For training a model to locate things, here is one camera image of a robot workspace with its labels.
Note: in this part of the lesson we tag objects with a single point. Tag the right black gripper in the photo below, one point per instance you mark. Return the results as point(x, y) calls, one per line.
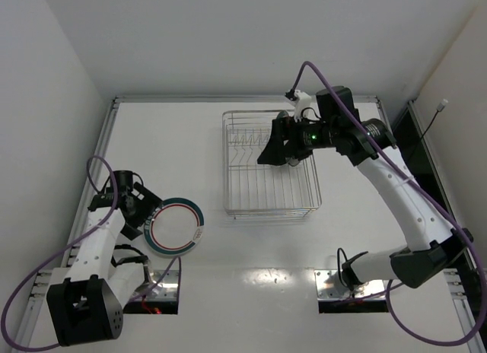
point(288, 138)

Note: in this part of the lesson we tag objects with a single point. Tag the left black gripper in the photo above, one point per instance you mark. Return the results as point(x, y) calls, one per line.
point(144, 207)

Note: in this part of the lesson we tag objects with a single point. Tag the white plate dark rim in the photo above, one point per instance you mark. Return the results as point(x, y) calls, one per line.
point(293, 162)

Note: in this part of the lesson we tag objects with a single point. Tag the red green ringed plate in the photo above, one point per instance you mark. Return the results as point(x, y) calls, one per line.
point(174, 228)
point(282, 114)

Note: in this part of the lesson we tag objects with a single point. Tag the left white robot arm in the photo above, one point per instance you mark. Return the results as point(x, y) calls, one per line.
point(87, 306)

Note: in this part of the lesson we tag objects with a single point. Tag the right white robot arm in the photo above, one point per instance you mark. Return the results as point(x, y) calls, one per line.
point(432, 244)

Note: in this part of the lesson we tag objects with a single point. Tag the wire dish rack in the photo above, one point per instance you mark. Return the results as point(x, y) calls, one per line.
point(253, 190)

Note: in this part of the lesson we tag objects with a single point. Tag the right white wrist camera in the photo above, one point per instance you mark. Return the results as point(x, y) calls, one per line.
point(301, 101)

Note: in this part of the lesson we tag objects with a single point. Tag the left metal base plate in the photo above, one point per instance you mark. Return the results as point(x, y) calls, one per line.
point(158, 289)

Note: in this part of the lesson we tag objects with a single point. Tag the metal base plate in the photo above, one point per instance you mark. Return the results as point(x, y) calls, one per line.
point(158, 289)
point(329, 288)

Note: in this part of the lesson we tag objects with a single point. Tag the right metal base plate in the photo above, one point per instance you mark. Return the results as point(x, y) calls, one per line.
point(329, 288)

